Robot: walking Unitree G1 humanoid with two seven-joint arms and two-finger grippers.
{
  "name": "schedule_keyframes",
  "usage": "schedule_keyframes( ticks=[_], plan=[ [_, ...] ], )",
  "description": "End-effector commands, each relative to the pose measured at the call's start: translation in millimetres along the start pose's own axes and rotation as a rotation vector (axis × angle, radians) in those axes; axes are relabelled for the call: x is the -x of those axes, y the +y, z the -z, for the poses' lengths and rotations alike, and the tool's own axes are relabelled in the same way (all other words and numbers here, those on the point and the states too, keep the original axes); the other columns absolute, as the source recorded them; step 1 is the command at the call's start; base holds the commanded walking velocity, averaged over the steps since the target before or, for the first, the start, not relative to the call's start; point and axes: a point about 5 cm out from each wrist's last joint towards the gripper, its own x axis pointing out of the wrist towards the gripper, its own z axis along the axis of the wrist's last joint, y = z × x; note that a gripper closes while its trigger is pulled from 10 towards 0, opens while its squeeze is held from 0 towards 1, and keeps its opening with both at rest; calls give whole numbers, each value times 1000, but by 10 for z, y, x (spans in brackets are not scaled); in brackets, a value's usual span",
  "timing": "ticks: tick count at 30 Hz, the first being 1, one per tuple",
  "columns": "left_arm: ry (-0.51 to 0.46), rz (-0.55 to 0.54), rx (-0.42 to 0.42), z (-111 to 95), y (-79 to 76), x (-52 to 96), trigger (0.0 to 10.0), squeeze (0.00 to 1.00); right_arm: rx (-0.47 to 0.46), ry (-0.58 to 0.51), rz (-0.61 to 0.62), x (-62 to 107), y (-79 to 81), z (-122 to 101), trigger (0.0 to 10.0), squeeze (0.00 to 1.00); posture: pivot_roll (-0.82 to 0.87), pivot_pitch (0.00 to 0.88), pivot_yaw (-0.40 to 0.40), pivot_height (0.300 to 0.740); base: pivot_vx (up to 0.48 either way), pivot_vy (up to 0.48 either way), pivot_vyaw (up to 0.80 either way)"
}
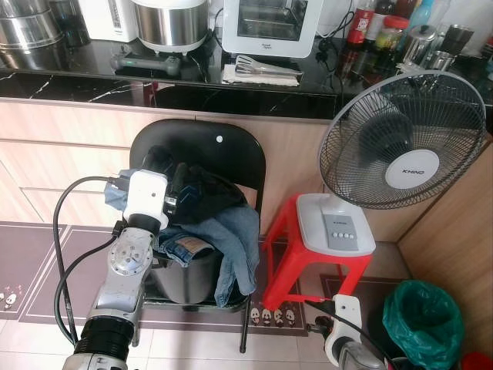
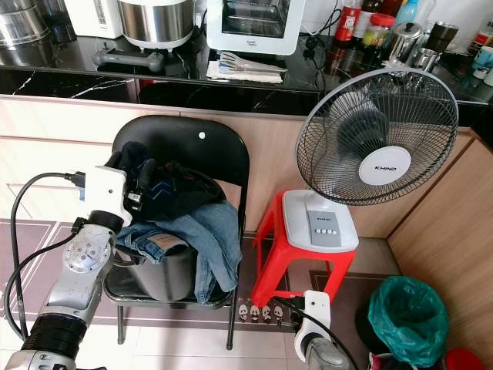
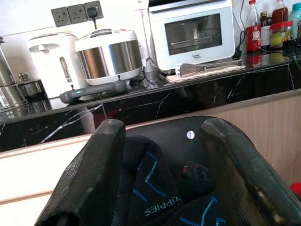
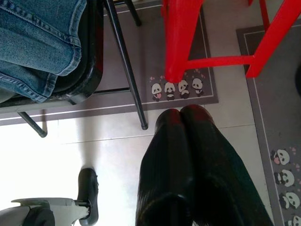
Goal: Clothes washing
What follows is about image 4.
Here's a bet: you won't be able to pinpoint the grey panda print floor mat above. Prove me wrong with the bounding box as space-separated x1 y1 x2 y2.
236 24 301 226
0 0 220 127

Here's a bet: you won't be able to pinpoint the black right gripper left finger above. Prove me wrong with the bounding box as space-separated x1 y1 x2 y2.
135 108 196 226

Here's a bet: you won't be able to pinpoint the black metal frame chair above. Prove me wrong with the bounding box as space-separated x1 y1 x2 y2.
0 0 149 138

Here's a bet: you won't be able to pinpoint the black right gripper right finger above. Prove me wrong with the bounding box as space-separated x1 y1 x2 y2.
180 104 275 226

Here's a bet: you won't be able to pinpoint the blue denim jeans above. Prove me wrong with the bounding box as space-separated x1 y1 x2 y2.
0 0 88 104

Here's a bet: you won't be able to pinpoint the red plastic stool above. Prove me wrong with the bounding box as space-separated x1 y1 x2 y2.
162 0 301 83

